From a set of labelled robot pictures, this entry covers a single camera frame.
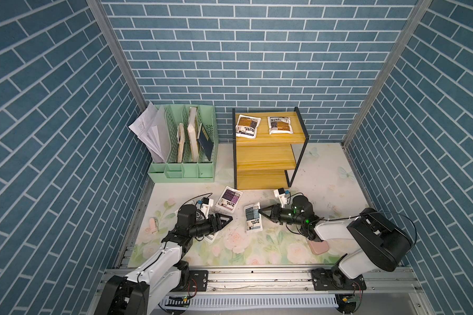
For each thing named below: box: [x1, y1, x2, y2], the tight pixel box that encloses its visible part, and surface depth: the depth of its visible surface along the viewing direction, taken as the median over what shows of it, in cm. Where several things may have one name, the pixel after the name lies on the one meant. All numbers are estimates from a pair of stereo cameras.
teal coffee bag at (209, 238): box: [203, 231, 217, 243], surface depth 86 cm
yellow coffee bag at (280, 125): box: [267, 116, 293, 136], surface depth 80 cm
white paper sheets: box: [128, 101, 172, 163], surface depth 95 cm
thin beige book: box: [176, 122, 185, 164], surface depth 100 cm
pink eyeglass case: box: [308, 240, 330, 255], surface depth 82 cm
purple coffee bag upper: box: [214, 185, 244, 214], surface depth 98 cm
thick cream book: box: [187, 106, 199, 163], surface depth 98 cm
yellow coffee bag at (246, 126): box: [235, 114, 262, 139], surface depth 80 cm
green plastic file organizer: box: [147, 103, 220, 184], surface depth 104 cm
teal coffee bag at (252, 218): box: [243, 202, 263, 233], surface depth 84 cm
